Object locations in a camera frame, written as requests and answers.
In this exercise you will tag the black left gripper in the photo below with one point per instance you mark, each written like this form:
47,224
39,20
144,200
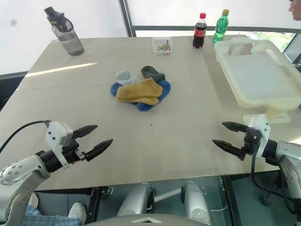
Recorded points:
70,151

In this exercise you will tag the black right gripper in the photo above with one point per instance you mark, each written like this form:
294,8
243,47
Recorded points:
250,143

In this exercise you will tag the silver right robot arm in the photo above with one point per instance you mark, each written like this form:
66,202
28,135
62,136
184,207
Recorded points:
289,153

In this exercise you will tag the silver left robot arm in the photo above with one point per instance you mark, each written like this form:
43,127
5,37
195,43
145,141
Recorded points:
21,166

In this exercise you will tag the white plastic basket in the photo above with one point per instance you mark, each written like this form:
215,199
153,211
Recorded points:
256,77

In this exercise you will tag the small clear box colourful bits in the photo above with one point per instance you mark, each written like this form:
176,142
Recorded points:
161,47

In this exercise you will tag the black table leg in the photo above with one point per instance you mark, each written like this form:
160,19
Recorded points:
232,202
94,204

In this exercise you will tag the yellow sock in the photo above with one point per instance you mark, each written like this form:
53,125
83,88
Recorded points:
141,91

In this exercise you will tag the pale blue white sock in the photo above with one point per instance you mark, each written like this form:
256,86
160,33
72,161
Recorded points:
125,76

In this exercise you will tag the silver robot right leg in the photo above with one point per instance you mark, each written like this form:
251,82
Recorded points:
197,202

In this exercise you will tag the silver robot leg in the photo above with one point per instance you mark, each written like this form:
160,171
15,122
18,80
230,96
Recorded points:
135,200
197,202

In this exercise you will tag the white shoe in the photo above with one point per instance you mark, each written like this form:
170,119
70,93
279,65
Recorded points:
77,212
34,200

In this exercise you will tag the silver robot left leg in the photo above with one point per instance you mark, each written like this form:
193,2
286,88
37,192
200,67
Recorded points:
135,200

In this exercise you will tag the grey robot torso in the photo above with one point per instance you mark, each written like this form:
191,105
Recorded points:
117,220

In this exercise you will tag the dark green sock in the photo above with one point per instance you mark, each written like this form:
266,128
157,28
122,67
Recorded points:
150,71

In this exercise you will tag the blue plaid trousers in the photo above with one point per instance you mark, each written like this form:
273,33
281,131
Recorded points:
47,217

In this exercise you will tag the grey translucent water bottle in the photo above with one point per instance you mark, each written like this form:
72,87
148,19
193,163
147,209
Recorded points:
69,38

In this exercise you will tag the green soda bottle yellow cap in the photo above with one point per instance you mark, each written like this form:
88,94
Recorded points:
219,29

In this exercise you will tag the cola bottle red cap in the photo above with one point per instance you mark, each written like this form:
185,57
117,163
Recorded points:
199,31

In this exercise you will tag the bystander's head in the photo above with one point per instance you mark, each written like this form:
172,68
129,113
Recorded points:
295,9

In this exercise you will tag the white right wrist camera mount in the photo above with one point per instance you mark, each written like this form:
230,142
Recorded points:
262,131

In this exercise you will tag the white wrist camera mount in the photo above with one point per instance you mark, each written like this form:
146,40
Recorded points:
55,139
262,131

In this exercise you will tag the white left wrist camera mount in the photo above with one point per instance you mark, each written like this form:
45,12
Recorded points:
55,139

